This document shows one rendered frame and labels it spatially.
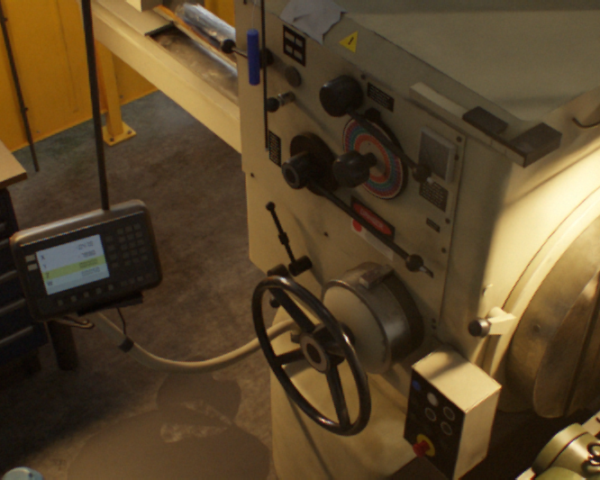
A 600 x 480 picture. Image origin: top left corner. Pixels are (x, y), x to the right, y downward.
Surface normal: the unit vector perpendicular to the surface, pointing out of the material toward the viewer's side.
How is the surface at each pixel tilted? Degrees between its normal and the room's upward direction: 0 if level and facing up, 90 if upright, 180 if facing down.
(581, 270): 36
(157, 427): 0
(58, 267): 71
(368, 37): 45
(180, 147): 0
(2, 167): 0
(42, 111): 90
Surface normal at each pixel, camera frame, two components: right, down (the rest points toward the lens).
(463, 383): 0.00, -0.73
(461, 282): -0.77, 0.43
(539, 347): -0.74, 0.20
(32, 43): 0.63, 0.52
